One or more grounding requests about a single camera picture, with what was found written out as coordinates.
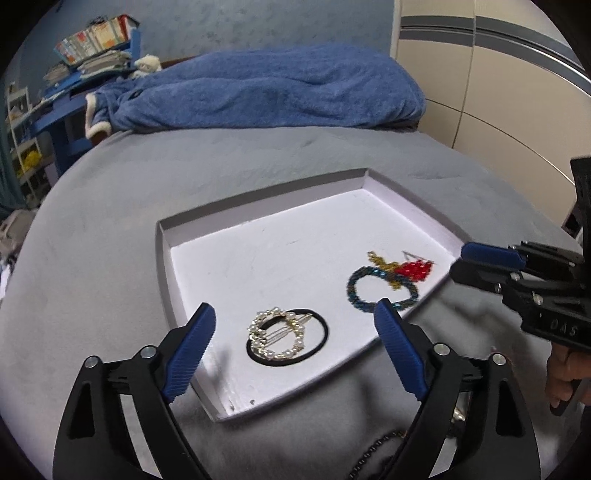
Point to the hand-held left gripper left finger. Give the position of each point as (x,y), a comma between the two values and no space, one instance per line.
(191,350)

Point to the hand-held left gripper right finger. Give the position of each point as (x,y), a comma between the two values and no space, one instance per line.
(399,344)

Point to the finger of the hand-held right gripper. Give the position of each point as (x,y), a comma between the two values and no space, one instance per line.
(489,255)
(475,277)

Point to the red and gold bead ornament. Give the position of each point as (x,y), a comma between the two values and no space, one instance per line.
(415,272)

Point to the grey cardboard box tray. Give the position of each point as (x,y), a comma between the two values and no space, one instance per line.
(277,258)

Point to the person's right hand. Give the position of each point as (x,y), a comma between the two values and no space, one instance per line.
(558,374)

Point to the beige wardrobe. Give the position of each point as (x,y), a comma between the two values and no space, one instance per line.
(508,101)

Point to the grey bag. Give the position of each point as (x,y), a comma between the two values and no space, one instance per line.
(14,230)

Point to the yellow toy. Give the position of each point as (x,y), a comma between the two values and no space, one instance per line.
(31,159)

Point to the teal curtain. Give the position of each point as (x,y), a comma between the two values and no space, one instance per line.
(5,175)

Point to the blue desk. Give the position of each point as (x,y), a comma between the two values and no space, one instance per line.
(55,122)

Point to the blue fleece blanket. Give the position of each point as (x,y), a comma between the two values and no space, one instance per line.
(277,92)

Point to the white shelf rack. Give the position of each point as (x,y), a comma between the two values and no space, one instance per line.
(18,138)

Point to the white plush toy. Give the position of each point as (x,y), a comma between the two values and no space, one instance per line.
(147,64)

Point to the wooden bed headboard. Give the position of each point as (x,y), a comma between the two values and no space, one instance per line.
(184,60)

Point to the stack of papers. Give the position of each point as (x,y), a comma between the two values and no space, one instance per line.
(104,62)

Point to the box of books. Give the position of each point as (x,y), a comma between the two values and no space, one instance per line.
(92,39)

